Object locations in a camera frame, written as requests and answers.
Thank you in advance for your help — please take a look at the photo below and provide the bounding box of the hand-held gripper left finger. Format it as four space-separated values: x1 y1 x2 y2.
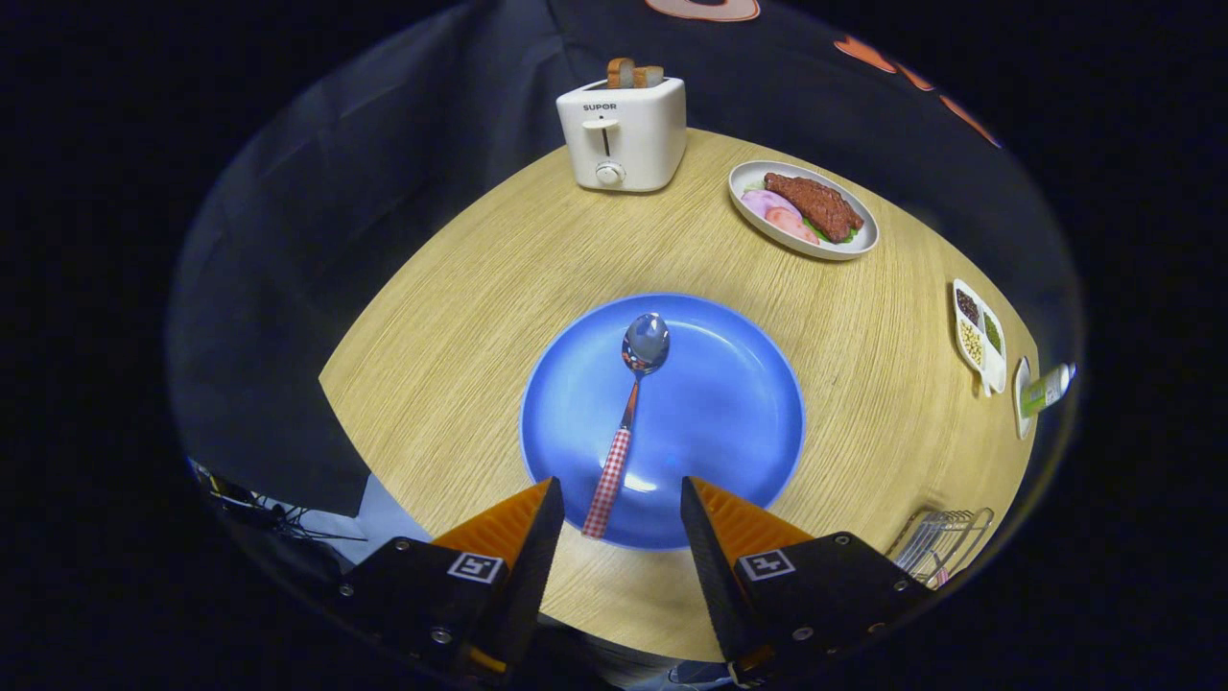
334 477 567 684

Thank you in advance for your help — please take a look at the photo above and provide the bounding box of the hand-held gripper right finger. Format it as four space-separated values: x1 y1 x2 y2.
679 475 936 687

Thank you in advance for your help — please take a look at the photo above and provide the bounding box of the spoon with red checked handle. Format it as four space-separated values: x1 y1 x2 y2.
581 312 672 540

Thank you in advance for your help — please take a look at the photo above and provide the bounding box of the blue round plate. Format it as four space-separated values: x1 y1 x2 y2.
519 293 807 552

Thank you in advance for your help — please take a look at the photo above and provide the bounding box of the steel perforated basket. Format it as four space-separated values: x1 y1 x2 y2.
887 507 996 589

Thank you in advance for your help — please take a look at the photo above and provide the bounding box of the white divided dish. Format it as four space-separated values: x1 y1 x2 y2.
952 278 1008 398

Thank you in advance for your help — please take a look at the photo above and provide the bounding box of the orange pink ham slice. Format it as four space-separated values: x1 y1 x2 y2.
765 206 821 246

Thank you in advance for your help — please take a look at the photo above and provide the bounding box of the white square coaster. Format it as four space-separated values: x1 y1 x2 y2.
1013 356 1035 441

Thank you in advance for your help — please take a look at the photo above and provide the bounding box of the grey oval food plate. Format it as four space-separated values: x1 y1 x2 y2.
728 159 880 262

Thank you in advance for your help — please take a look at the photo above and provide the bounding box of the green lettuce leaf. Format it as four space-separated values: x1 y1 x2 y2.
804 216 862 247

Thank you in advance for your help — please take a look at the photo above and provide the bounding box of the pale pink ham slice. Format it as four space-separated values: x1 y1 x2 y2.
741 189 802 222

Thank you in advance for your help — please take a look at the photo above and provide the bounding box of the brown steak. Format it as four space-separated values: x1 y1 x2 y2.
764 172 864 244

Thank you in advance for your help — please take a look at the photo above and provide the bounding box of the green labelled metal bottle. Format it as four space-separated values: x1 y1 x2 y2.
1020 363 1077 419

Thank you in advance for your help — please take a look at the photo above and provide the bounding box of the black backdrop cloth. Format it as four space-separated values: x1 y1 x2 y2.
165 0 1085 519

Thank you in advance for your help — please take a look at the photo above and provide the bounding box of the white toaster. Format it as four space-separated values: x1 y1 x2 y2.
555 77 688 193

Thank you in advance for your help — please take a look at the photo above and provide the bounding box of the black cable bundle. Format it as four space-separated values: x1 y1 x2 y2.
192 461 339 544

